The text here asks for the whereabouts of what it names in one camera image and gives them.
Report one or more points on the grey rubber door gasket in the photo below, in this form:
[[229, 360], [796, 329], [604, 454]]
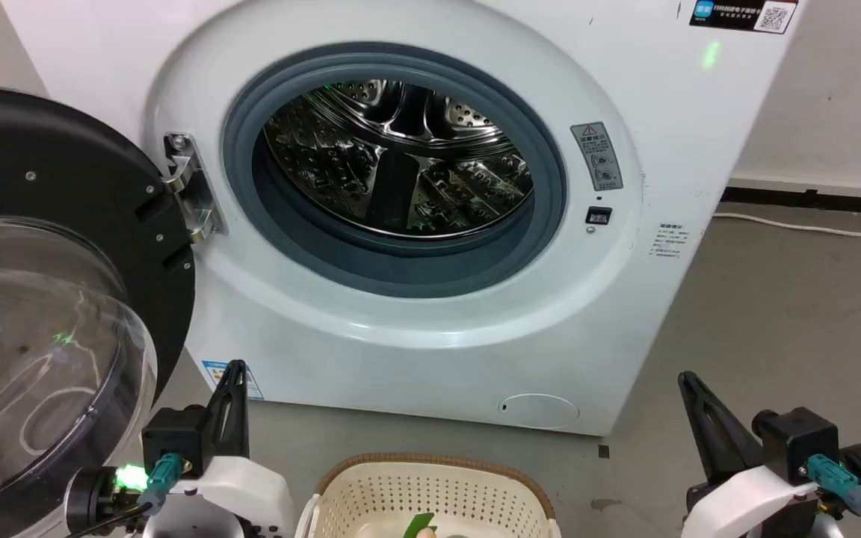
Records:
[[400, 270]]

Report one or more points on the black skirting strip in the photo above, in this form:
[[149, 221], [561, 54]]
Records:
[[812, 200]]

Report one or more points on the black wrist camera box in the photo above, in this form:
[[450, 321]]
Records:
[[175, 437], [800, 441]]

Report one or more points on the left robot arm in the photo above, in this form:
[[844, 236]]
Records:
[[90, 497]]

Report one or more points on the blue and white energy label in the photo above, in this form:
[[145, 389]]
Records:
[[253, 382]]

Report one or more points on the grey warning sticker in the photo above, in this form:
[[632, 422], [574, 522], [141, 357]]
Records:
[[596, 157]]

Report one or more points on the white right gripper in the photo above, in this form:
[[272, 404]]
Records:
[[744, 501]]

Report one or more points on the chrome door hinge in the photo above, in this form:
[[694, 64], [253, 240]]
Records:
[[190, 194]]

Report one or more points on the white front-load washing machine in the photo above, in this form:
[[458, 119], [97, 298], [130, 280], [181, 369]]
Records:
[[415, 359]]

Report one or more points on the round white filter cover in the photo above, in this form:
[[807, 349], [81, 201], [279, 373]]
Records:
[[539, 412]]

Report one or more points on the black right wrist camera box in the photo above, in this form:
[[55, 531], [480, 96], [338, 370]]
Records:
[[800, 441]]

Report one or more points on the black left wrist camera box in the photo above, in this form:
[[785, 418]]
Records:
[[175, 437]]

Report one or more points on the cream perforated laundry basket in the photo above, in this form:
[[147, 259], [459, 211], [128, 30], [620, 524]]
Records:
[[430, 489]]

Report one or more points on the green item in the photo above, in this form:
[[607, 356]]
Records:
[[418, 524]]

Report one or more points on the black door latch slot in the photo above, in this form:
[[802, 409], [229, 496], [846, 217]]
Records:
[[599, 217]]

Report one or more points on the small printed text label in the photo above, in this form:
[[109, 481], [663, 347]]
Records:
[[671, 240]]

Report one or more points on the black washer door, clear dome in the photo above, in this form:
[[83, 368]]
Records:
[[64, 164]]

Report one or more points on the stainless steel washer drum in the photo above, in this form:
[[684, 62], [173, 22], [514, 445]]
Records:
[[341, 164]]

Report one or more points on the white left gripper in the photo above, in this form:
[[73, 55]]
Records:
[[247, 493]]

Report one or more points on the black QR code sticker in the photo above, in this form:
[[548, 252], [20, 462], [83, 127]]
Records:
[[729, 11]]

